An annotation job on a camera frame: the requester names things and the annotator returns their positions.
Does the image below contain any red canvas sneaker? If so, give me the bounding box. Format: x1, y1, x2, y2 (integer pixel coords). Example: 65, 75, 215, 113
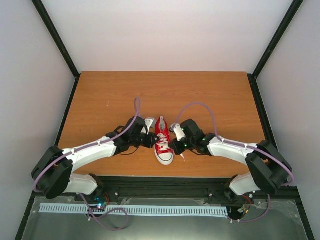
154, 116, 174, 166

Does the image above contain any white shoelace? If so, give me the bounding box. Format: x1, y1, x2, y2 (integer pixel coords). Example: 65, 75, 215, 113
154, 133, 174, 166

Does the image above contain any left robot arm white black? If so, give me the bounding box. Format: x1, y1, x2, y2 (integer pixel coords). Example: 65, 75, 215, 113
31, 117, 160, 202

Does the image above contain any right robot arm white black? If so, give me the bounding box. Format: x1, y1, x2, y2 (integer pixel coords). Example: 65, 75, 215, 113
169, 119, 294, 203

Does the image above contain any green lit circuit board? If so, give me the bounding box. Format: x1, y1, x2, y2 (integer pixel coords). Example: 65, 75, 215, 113
89, 193, 110, 212

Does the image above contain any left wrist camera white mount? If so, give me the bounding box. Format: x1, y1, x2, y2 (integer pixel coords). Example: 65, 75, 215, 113
144, 117, 156, 135

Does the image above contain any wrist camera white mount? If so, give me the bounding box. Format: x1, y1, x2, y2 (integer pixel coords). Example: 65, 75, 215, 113
170, 123, 186, 142
144, 117, 156, 135

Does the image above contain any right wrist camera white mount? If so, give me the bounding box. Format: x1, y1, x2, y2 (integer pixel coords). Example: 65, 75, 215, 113
170, 123, 186, 142

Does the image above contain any light blue cable duct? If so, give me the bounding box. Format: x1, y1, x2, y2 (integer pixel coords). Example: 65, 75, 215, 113
38, 203, 228, 218

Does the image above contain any black aluminium frame base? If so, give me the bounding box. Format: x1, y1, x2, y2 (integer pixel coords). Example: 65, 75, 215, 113
14, 72, 316, 240

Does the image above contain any left black frame post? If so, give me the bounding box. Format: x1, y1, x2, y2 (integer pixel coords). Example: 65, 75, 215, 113
31, 0, 81, 80

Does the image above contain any black frame post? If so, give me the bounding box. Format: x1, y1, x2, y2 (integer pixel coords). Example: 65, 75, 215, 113
252, 0, 305, 78
31, 0, 81, 80

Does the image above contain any right black frame post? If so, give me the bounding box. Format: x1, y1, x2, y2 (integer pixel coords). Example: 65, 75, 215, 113
252, 0, 305, 78

